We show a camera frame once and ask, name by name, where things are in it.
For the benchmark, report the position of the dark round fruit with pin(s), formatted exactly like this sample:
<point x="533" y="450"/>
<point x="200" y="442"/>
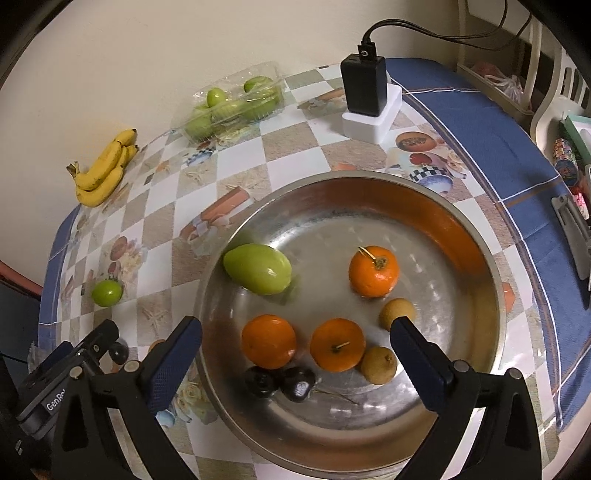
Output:
<point x="118" y="352"/>
<point x="261" y="383"/>
<point x="298" y="384"/>

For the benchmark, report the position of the reddish brown furniture edge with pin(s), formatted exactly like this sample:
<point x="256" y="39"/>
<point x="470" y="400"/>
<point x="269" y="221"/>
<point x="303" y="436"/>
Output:
<point x="18" y="279"/>

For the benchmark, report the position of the small green round fruit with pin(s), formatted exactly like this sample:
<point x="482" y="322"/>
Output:
<point x="231" y="111"/>
<point x="257" y="84"/>
<point x="217" y="97"/>
<point x="201" y="123"/>
<point x="261" y="107"/>
<point x="107" y="292"/>

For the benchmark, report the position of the colourful printed tin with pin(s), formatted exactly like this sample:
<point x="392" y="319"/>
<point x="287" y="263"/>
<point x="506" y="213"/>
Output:
<point x="565" y="159"/>

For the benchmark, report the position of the printed checkered tablecloth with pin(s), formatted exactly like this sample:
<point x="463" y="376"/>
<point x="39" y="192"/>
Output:
<point x="286" y="147"/>

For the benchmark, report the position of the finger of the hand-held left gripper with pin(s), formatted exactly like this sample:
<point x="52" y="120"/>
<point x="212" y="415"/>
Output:
<point x="102" y="339"/>

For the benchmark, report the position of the clear plastic fruit container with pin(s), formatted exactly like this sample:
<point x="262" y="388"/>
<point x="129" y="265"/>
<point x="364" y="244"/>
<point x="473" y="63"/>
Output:
<point x="272" y="76"/>

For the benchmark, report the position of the brown longan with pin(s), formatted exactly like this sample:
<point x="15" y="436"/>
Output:
<point x="378" y="365"/>
<point x="392" y="311"/>

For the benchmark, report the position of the yellow banana bunch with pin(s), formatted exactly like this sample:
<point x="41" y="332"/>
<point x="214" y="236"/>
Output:
<point x="104" y="173"/>

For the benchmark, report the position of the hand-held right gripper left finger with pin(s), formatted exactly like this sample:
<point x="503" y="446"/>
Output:
<point x="171" y="364"/>

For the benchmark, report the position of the orange with long stem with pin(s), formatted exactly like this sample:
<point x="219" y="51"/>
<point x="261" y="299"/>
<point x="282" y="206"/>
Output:
<point x="374" y="272"/>

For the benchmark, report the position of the large metal bowl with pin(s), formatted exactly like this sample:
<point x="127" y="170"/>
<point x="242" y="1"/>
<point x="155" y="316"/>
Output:
<point x="332" y="240"/>

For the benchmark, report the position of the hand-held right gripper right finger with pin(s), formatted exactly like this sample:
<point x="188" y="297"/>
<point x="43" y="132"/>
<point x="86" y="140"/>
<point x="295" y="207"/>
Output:
<point x="425" y="369"/>

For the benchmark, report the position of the teal box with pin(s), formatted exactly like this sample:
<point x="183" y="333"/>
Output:
<point x="579" y="131"/>

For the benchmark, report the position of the white box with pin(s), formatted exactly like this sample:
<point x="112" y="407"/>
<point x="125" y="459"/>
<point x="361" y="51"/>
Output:
<point x="369" y="129"/>

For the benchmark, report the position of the black charger block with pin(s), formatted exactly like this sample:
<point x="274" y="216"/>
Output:
<point x="364" y="87"/>

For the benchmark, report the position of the plastic bag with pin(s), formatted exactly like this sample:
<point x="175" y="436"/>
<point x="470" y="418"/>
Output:
<point x="501" y="78"/>

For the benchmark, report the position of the green mango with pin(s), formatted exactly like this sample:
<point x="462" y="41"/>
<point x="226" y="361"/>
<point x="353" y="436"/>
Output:
<point x="256" y="270"/>

